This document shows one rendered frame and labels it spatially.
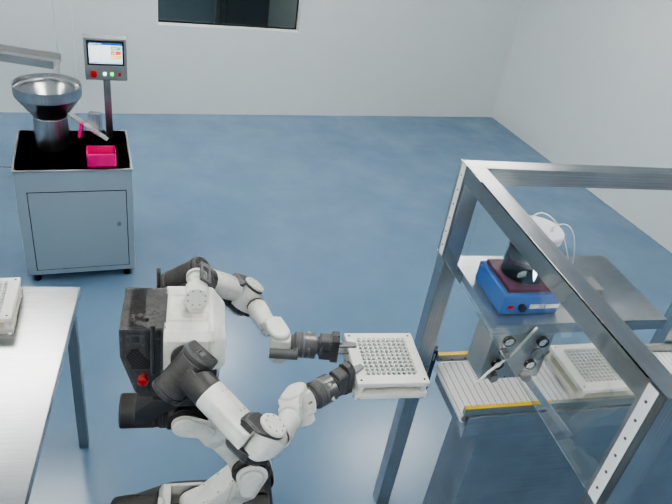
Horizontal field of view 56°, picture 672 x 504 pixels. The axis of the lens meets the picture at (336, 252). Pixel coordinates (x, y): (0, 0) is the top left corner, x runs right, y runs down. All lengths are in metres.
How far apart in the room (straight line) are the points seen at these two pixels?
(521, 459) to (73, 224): 2.75
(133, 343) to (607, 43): 5.54
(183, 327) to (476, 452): 1.26
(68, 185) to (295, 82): 3.48
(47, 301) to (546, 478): 2.11
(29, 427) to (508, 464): 1.73
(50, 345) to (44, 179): 1.61
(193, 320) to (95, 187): 2.12
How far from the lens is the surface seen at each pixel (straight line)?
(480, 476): 2.71
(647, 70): 6.27
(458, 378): 2.45
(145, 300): 1.97
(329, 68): 6.89
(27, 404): 2.26
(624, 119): 6.40
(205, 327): 1.87
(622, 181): 2.35
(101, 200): 3.94
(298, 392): 1.90
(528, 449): 2.69
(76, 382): 2.97
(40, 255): 4.14
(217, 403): 1.72
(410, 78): 7.29
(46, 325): 2.54
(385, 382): 2.08
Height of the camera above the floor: 2.48
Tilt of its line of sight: 32 degrees down
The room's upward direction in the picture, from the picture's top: 9 degrees clockwise
